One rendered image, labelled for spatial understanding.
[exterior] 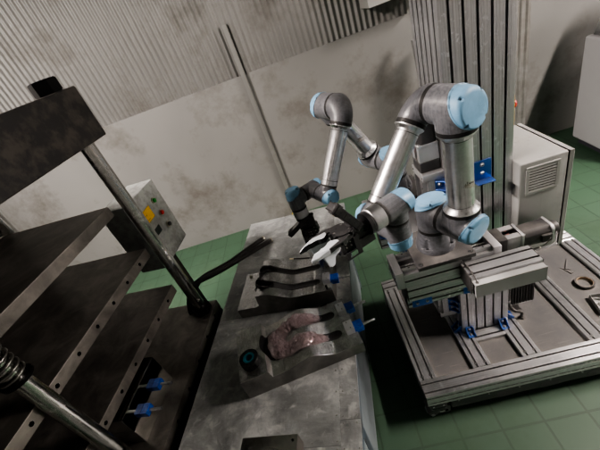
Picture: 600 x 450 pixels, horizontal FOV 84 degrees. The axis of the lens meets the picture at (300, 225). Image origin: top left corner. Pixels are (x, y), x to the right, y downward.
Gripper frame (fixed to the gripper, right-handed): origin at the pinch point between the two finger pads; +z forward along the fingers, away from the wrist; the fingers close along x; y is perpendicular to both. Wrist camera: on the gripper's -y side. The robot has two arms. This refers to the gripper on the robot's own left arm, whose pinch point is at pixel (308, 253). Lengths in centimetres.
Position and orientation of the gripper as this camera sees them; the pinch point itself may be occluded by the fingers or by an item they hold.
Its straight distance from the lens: 90.0
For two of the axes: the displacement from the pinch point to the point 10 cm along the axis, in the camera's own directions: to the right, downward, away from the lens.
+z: -8.2, 5.0, -2.6
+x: -4.3, -2.5, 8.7
